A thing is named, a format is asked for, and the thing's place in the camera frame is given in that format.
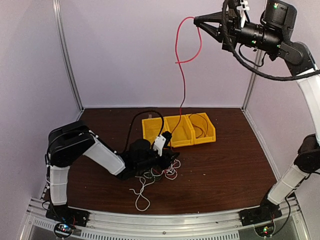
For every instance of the yellow bin left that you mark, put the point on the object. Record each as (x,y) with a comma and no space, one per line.
(153,127)

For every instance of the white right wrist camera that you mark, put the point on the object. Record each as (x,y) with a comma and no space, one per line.
(244,16)

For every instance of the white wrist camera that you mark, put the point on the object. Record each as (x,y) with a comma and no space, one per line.
(159,144)
(244,16)

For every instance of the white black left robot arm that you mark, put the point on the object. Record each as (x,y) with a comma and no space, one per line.
(69,142)

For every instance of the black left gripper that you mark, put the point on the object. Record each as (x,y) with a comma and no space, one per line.
(167,155)

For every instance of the aluminium left corner post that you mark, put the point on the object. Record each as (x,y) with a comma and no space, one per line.
(65,53)

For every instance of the yellow bin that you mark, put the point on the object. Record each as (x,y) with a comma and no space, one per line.
(204,130)
(181,129)
(153,127)

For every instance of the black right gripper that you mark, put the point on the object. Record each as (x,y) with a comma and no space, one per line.
(217,33)

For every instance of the right circuit board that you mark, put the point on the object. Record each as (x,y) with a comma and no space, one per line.
(264,230)

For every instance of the aluminium corner post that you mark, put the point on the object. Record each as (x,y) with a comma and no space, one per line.
(258,61)
(65,53)

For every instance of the left circuit board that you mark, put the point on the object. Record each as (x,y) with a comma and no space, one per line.
(63,230)

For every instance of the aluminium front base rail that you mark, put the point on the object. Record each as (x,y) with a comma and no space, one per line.
(102,225)

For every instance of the circuit board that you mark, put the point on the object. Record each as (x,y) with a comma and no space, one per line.
(264,230)
(63,230)

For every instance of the yellow bin middle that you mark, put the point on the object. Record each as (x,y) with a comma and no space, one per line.
(181,129)

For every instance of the aluminium right corner post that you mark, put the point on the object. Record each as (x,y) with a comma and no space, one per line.
(258,61)

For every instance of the yellow bin right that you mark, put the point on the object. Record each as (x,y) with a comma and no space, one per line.
(204,130)

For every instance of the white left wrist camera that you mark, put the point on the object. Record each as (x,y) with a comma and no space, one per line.
(159,144)

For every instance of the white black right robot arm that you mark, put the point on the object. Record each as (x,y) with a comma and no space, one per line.
(278,46)

